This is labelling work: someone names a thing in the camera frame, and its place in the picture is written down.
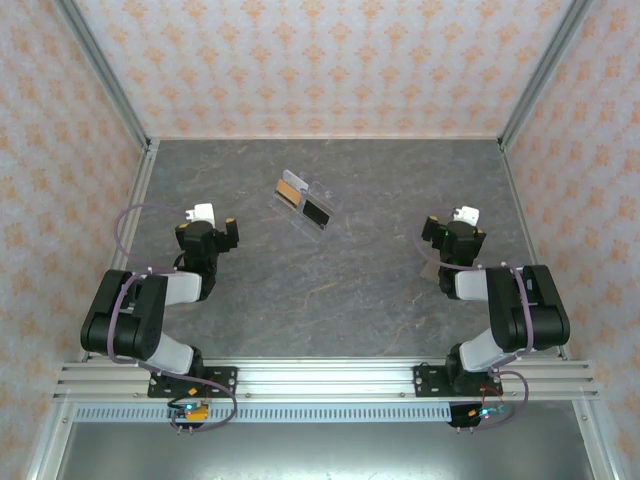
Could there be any orange card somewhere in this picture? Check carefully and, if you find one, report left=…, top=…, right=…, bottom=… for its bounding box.
left=274, top=178, right=304, bottom=207

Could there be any black card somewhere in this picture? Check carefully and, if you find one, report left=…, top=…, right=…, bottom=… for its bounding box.
left=301, top=198, right=332, bottom=225

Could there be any clear acrylic card stand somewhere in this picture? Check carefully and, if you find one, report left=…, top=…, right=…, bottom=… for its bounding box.
left=267, top=168, right=346, bottom=239

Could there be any left circuit board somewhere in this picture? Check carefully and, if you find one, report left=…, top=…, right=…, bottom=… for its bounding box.
left=167, top=399, right=211, bottom=424

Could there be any circuit board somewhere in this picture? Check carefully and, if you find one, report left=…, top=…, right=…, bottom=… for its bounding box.
left=167, top=399, right=211, bottom=424
left=469, top=403, right=511, bottom=422

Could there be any right circuit board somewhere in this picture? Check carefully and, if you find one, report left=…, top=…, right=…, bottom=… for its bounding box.
left=469, top=403, right=511, bottom=422

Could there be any grey metal sheet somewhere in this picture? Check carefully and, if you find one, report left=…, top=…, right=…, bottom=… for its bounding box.
left=49, top=422, right=601, bottom=480

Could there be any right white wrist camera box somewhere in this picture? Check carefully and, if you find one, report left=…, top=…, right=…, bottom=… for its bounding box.
left=451, top=203, right=482, bottom=227

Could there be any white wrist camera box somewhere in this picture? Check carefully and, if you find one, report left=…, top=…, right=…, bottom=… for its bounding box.
left=451, top=203, right=482, bottom=227
left=182, top=201, right=217, bottom=227

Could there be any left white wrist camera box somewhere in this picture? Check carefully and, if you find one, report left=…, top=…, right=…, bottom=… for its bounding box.
left=182, top=201, right=217, bottom=227

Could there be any aluminium side rail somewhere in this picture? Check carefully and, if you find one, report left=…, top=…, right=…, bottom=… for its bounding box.
left=79, top=139, right=161, bottom=362
left=499, top=142, right=572, bottom=361

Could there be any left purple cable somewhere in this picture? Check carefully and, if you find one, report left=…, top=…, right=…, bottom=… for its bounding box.
left=107, top=202, right=238, bottom=432

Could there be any purple cable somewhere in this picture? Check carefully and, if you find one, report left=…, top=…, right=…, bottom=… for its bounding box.
left=107, top=202, right=238, bottom=432
left=412, top=207, right=539, bottom=432

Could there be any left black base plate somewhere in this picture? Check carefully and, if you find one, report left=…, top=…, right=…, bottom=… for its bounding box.
left=147, top=366, right=239, bottom=399

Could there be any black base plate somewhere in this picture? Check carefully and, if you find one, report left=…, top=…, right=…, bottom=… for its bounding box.
left=413, top=364, right=504, bottom=399
left=147, top=366, right=239, bottom=399

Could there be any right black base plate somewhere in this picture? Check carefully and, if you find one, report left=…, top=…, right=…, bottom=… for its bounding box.
left=413, top=364, right=504, bottom=399

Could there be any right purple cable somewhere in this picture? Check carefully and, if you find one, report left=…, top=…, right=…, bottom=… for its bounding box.
left=412, top=207, right=539, bottom=432

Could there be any aluminium cross rail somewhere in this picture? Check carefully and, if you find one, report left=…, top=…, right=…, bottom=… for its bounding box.
left=52, top=357, right=601, bottom=402

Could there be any aluminium frame post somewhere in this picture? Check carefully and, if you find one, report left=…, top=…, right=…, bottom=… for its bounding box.
left=498, top=0, right=597, bottom=150
left=52, top=0, right=154, bottom=152

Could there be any slotted grey cable duct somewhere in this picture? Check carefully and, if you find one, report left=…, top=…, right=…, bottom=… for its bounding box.
left=73, top=405, right=454, bottom=424

